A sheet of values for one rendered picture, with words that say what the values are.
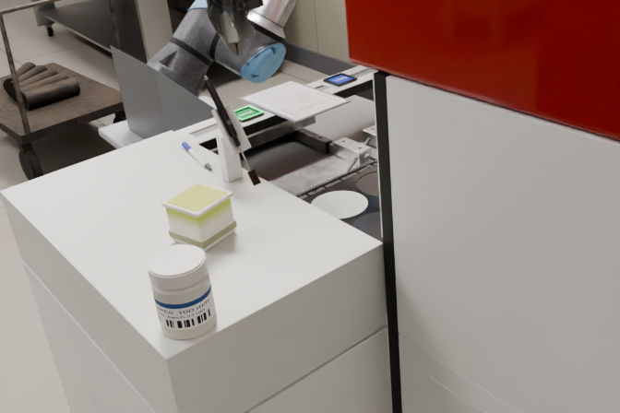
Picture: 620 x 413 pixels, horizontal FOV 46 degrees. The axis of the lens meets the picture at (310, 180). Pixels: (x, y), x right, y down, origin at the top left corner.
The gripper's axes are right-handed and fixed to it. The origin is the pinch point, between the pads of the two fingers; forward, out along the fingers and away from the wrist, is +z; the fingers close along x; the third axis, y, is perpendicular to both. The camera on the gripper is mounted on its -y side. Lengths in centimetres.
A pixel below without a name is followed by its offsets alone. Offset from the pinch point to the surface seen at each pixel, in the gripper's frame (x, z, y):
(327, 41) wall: 200, 88, -224
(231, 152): -20.3, 7.2, 28.6
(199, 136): -12.4, 14.6, 2.7
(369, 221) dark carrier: -5.0, 20.7, 44.0
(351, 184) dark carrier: 1.6, 20.6, 32.0
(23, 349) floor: -41, 111, -95
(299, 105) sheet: 10.3, 14.2, 5.9
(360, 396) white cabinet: -21, 39, 58
